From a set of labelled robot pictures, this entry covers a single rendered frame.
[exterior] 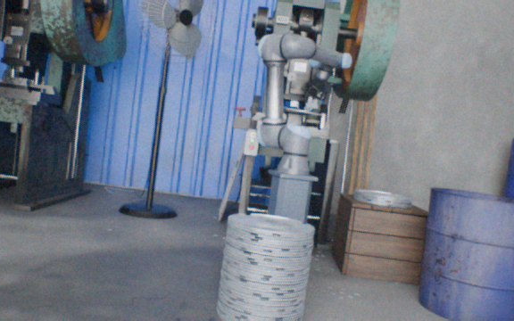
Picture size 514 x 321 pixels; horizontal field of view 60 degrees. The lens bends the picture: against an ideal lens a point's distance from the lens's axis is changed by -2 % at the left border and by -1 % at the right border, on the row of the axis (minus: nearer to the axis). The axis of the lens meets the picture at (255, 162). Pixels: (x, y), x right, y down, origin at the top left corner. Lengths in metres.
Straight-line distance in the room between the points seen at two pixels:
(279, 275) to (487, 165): 3.41
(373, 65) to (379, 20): 0.25
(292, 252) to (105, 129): 3.03
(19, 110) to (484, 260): 2.55
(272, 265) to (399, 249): 0.98
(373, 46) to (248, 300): 1.68
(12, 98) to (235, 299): 2.01
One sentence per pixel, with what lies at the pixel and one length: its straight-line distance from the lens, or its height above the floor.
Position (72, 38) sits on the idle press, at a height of 1.03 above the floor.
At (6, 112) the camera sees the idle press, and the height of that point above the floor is 0.55.
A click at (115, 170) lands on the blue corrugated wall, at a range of 4.19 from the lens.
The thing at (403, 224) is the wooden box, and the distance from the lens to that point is 2.24.
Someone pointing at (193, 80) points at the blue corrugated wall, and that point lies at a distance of 4.07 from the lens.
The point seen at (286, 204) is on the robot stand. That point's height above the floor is 0.31.
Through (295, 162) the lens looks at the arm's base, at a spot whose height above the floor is 0.51.
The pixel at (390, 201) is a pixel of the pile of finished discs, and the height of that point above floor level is 0.37.
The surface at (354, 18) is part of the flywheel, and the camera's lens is 3.31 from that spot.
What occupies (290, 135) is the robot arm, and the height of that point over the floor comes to 0.63.
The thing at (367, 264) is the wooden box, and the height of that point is 0.07.
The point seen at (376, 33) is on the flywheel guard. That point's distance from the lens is 2.65.
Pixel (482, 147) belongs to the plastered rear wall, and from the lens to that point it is 4.57.
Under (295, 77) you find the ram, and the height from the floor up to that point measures 1.00.
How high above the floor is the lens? 0.59
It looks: 3 degrees down
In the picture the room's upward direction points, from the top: 7 degrees clockwise
